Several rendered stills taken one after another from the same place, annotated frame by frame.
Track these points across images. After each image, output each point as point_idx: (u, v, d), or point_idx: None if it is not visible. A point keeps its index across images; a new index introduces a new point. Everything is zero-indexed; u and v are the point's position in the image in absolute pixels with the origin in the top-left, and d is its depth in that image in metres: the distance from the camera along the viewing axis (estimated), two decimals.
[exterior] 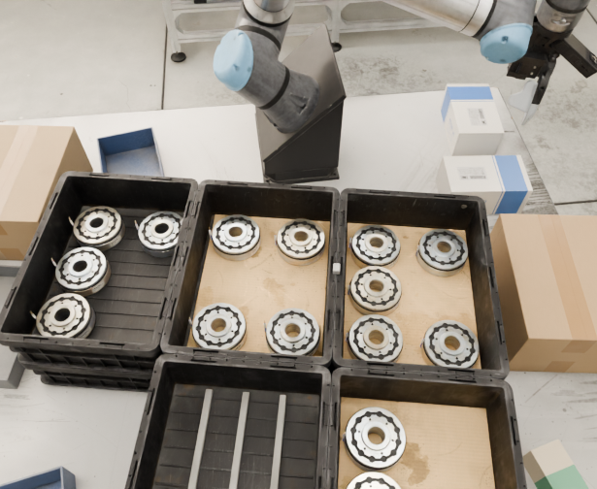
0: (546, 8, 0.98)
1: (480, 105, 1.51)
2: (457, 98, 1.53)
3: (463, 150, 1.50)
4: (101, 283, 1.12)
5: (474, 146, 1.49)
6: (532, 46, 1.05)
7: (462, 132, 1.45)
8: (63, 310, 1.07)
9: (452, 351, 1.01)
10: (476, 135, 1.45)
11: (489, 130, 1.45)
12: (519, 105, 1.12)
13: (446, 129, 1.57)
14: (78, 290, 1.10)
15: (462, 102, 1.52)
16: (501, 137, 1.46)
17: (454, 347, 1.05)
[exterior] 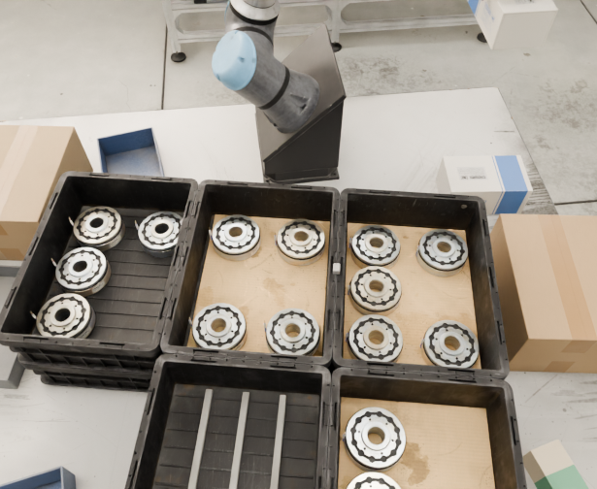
0: None
1: None
2: None
3: (507, 40, 1.22)
4: (101, 283, 1.12)
5: (519, 31, 1.20)
6: None
7: (507, 12, 1.16)
8: (63, 310, 1.07)
9: (452, 351, 1.01)
10: (523, 15, 1.17)
11: (540, 8, 1.17)
12: None
13: (480, 19, 1.28)
14: (78, 290, 1.10)
15: None
16: (553, 16, 1.18)
17: (454, 347, 1.05)
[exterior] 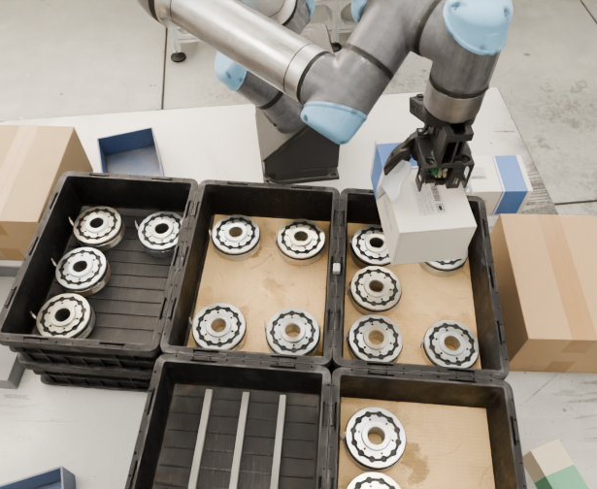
0: (479, 100, 0.69)
1: None
2: None
3: (411, 255, 0.88)
4: (101, 283, 1.12)
5: (427, 247, 0.87)
6: (459, 144, 0.76)
7: (405, 230, 0.83)
8: (63, 310, 1.07)
9: (452, 351, 1.01)
10: (428, 233, 0.84)
11: (451, 222, 0.84)
12: (470, 182, 0.86)
13: (381, 213, 0.95)
14: (78, 290, 1.10)
15: None
16: (472, 232, 0.85)
17: (454, 347, 1.05)
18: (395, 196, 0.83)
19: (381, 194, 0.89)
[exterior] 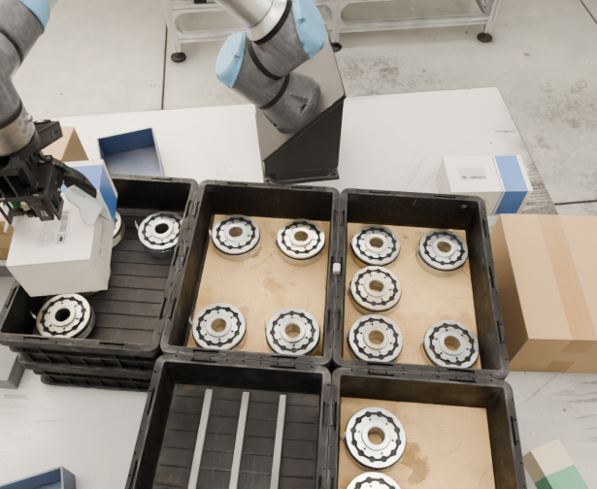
0: (5, 133, 0.65)
1: (69, 203, 0.86)
2: None
3: (43, 287, 0.85)
4: None
5: (53, 279, 0.83)
6: (32, 176, 0.73)
7: (12, 263, 0.79)
8: (63, 310, 1.07)
9: (452, 351, 1.01)
10: (40, 266, 0.80)
11: (65, 254, 0.80)
12: (94, 212, 0.83)
13: None
14: None
15: None
16: (90, 265, 0.81)
17: (454, 347, 1.05)
18: (4, 227, 0.80)
19: (15, 223, 0.86)
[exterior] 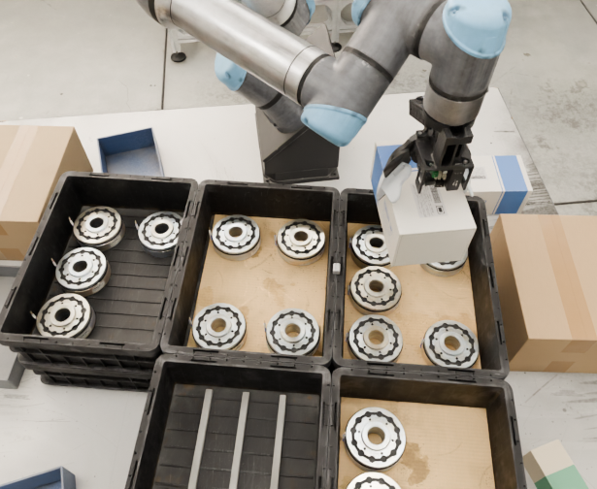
0: (478, 103, 0.69)
1: None
2: None
3: (411, 257, 0.89)
4: (101, 283, 1.12)
5: (426, 249, 0.87)
6: (459, 146, 0.76)
7: (405, 232, 0.83)
8: (63, 310, 1.07)
9: (452, 351, 1.01)
10: (428, 235, 0.84)
11: (451, 224, 0.84)
12: (469, 184, 0.86)
13: (381, 215, 0.95)
14: (78, 290, 1.10)
15: None
16: (471, 234, 0.85)
17: (454, 347, 1.05)
18: (395, 198, 0.84)
19: (381, 196, 0.89)
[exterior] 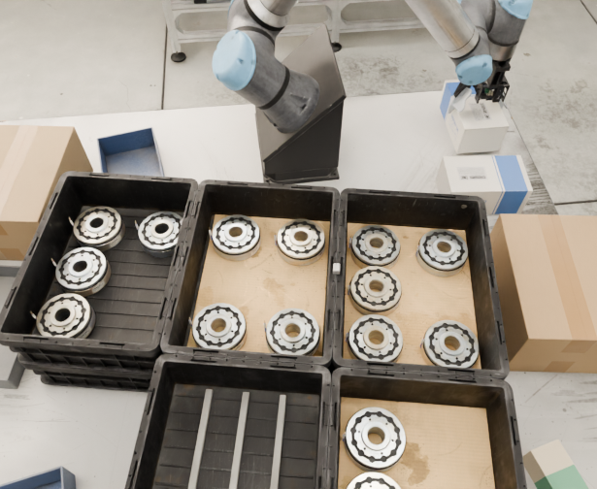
0: (514, 48, 1.29)
1: (480, 99, 1.50)
2: None
3: (469, 146, 1.49)
4: (101, 283, 1.12)
5: (479, 141, 1.47)
6: (501, 74, 1.36)
7: (467, 128, 1.43)
8: (63, 310, 1.07)
9: (452, 351, 1.01)
10: (480, 130, 1.44)
11: (494, 123, 1.44)
12: (504, 102, 1.46)
13: (447, 125, 1.55)
14: (78, 290, 1.10)
15: None
16: (506, 130, 1.45)
17: (454, 347, 1.05)
18: (461, 109, 1.44)
19: (450, 111, 1.49)
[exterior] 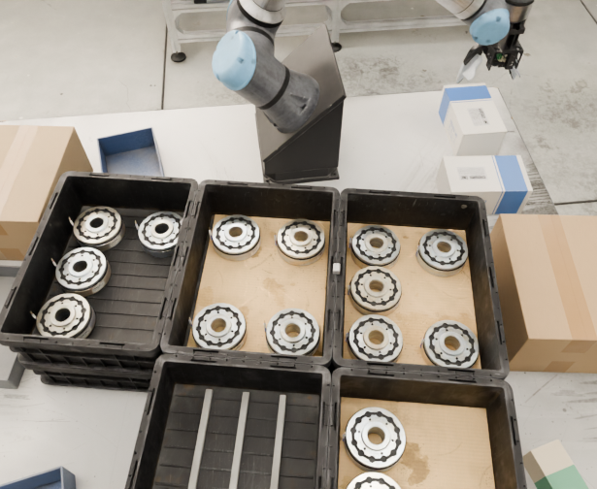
0: (529, 8, 1.21)
1: (479, 105, 1.51)
2: (456, 99, 1.53)
3: (467, 151, 1.50)
4: (101, 283, 1.12)
5: (477, 146, 1.49)
6: (514, 39, 1.28)
7: (466, 133, 1.45)
8: (63, 310, 1.07)
9: (452, 351, 1.01)
10: (479, 135, 1.46)
11: (492, 129, 1.46)
12: (517, 71, 1.38)
13: (447, 130, 1.57)
14: (78, 290, 1.10)
15: (461, 103, 1.52)
16: (504, 136, 1.47)
17: (454, 347, 1.05)
18: (472, 77, 1.35)
19: (459, 80, 1.41)
